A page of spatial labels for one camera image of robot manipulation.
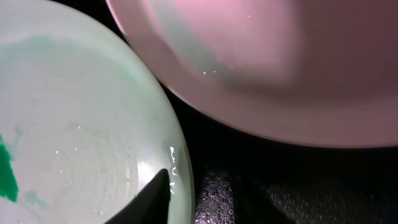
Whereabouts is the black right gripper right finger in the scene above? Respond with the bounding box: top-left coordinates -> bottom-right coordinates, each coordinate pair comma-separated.
194,170 -> 235,224

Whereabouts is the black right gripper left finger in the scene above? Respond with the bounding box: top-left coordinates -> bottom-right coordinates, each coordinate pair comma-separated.
105,169 -> 171,224

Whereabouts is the mint green plate front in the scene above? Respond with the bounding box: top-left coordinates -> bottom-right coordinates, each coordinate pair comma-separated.
1,1 -> 195,223

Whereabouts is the round black tray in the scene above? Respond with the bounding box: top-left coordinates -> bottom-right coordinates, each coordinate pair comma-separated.
67,1 -> 397,223

